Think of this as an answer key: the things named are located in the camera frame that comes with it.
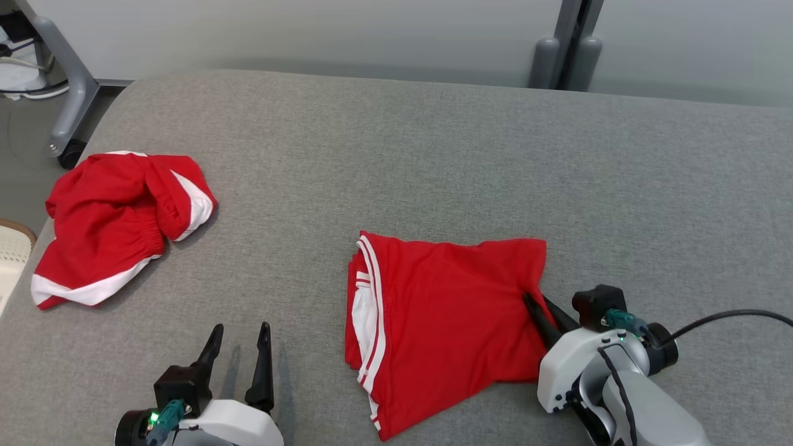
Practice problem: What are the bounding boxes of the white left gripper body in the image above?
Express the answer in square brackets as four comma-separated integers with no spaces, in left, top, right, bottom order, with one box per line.
[173,400,286,446]

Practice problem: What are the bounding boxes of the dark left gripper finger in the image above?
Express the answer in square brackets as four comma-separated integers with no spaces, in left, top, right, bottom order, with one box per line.
[197,323,224,372]
[245,321,275,414]

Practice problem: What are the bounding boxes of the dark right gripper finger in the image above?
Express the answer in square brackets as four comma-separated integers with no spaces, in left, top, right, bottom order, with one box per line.
[522,292,561,351]
[542,296,581,335]

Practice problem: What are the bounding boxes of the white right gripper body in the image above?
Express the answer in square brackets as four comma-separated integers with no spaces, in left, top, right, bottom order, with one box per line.
[537,327,651,414]

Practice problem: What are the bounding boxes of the red basketball jersey white trim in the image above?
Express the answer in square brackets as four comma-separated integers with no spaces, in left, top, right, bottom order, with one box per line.
[344,231,558,442]

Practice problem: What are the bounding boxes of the red Bulls 23 shorts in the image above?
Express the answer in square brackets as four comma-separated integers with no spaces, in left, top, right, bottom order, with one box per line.
[31,151,217,310]

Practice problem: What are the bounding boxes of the white laundry basket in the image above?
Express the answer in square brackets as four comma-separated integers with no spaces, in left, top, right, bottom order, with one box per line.
[0,219,38,317]

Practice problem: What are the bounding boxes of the black caster wheel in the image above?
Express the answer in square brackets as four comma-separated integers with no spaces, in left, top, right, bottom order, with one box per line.
[58,139,87,169]

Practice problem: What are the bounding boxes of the white plastic object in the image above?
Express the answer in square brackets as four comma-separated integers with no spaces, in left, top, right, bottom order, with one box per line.
[0,25,69,100]

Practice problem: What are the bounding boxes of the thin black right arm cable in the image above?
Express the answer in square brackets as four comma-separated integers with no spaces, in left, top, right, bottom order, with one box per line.
[598,346,639,446]

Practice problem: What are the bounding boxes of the right black cable green plug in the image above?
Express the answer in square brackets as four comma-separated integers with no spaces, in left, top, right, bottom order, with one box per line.
[604,308,793,343]

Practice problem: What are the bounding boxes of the black cable green plug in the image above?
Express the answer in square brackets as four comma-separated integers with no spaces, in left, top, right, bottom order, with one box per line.
[146,400,186,446]
[604,308,793,343]

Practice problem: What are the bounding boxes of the left black cable green plug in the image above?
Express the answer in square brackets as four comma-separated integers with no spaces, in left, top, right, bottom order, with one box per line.
[146,400,186,446]

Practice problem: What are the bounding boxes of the grey wall panel post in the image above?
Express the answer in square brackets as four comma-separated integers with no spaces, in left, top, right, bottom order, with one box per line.
[528,0,605,92]

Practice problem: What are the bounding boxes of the grey metal frame leg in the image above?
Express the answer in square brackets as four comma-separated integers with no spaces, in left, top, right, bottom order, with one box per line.
[15,0,134,157]

